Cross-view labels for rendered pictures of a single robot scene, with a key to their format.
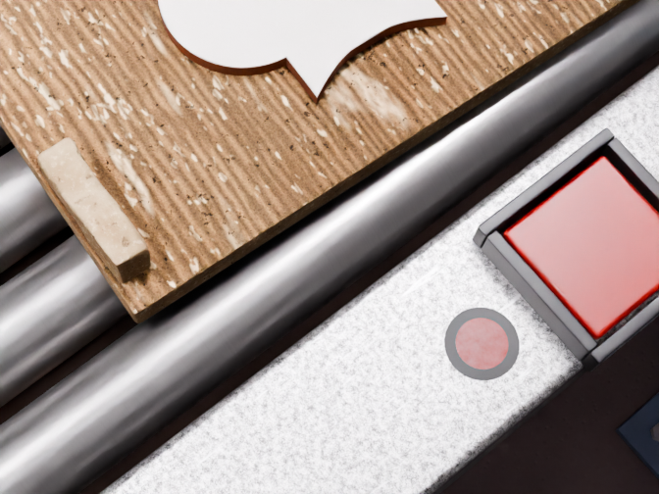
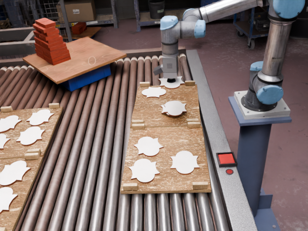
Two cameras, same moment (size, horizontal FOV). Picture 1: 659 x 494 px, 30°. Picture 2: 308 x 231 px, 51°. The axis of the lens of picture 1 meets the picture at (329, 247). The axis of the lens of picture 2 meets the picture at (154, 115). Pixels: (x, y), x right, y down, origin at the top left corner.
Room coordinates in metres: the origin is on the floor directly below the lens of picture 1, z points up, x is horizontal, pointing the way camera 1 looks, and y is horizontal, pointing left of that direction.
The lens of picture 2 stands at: (-0.36, 0.78, 1.87)
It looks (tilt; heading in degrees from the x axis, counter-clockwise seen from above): 34 degrees down; 318
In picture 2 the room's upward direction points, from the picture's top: 5 degrees counter-clockwise
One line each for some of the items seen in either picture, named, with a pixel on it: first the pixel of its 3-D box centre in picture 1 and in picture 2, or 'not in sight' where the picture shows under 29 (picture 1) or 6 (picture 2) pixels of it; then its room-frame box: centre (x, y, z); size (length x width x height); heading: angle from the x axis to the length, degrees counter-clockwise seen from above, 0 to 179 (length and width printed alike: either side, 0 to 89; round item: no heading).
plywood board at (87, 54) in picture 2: not in sight; (74, 57); (1.44, -0.19, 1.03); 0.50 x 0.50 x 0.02; 86
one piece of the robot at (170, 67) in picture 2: not in sight; (165, 63); (0.60, -0.20, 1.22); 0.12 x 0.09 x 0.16; 37
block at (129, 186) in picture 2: not in sight; (130, 186); (0.36, 0.28, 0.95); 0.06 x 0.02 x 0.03; 43
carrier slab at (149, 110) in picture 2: not in sight; (166, 104); (0.68, -0.27, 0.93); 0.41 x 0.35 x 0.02; 131
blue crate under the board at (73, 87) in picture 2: not in sight; (78, 68); (1.38, -0.17, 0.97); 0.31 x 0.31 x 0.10; 86
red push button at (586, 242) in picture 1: (597, 248); (226, 159); (0.19, -0.11, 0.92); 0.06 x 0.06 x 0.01; 46
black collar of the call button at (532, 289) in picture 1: (598, 247); (226, 159); (0.19, -0.11, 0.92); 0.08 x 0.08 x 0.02; 46
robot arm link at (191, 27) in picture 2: not in sight; (192, 28); (0.52, -0.29, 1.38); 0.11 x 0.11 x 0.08; 42
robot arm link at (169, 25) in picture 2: not in sight; (170, 30); (0.58, -0.21, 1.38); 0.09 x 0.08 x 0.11; 42
